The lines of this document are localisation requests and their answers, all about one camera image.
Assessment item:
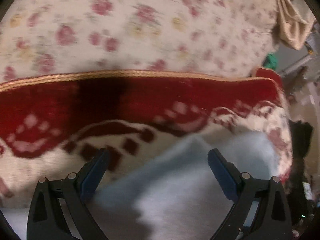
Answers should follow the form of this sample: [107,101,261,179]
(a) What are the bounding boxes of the cream floral quilt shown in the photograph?
[0,0,284,83]

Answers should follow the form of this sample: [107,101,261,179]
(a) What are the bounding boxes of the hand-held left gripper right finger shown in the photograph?
[207,148,293,240]

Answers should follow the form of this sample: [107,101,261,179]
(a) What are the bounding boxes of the beige cloth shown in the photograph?
[272,0,318,51]

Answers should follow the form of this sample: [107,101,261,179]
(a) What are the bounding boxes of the red white floral plush blanket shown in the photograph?
[0,67,293,208]

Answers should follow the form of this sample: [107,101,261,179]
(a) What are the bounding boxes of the dark object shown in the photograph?
[285,121,314,233]

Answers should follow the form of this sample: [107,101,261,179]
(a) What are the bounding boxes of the green cloth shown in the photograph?
[265,52,278,71]

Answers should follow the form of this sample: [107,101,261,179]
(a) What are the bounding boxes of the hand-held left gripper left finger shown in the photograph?
[27,148,111,240]

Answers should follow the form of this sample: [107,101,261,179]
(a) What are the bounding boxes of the light blue fleece pants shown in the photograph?
[2,130,281,240]

